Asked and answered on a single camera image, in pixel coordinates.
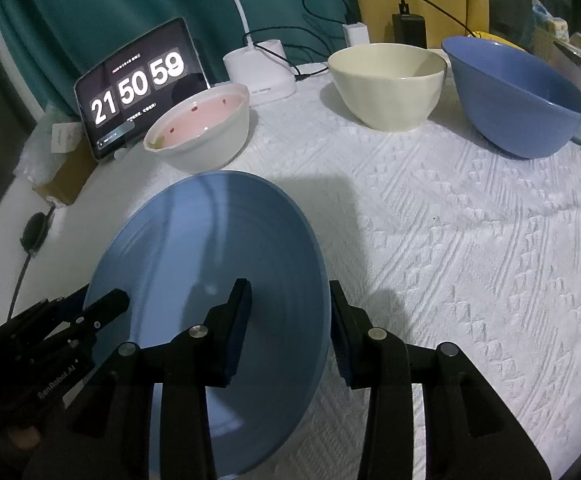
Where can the white charger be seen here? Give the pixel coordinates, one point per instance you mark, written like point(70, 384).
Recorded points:
point(355, 34)

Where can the white textured tablecloth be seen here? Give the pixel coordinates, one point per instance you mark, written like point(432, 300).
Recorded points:
point(445, 235)

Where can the cardboard box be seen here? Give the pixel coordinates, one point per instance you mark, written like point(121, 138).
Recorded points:
point(65, 180)

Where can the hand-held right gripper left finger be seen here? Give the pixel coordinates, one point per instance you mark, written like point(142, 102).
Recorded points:
point(238, 330)

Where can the pink spotted bowl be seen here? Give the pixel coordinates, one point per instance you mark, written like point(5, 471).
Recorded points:
point(205, 145)

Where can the blue plate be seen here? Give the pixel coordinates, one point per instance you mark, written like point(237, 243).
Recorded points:
point(210, 240)

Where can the green curtain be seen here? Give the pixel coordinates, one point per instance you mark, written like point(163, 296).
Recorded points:
point(95, 10)

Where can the black charger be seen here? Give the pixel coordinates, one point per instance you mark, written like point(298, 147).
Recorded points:
point(410, 30)

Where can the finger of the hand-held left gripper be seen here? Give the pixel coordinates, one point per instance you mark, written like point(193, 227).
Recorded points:
point(110, 305)
point(55, 307)

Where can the white desk lamp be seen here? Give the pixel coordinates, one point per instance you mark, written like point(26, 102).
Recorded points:
point(260, 75)

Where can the blue white tissue pack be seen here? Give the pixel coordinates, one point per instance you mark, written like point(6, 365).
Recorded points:
point(545, 15)

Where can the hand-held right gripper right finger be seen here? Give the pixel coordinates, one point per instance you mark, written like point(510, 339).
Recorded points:
point(343, 345)

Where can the clear plastic bag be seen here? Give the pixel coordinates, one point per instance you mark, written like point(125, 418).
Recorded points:
point(35, 150)

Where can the white paper tag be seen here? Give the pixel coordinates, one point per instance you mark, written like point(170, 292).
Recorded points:
point(65, 137)

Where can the cream bowl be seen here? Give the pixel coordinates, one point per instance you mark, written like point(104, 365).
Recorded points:
point(385, 100)

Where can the tablet with clock display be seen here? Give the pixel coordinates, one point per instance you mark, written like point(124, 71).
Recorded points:
point(135, 90)

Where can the large blue bowl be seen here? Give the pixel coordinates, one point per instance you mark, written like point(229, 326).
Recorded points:
point(510, 110)

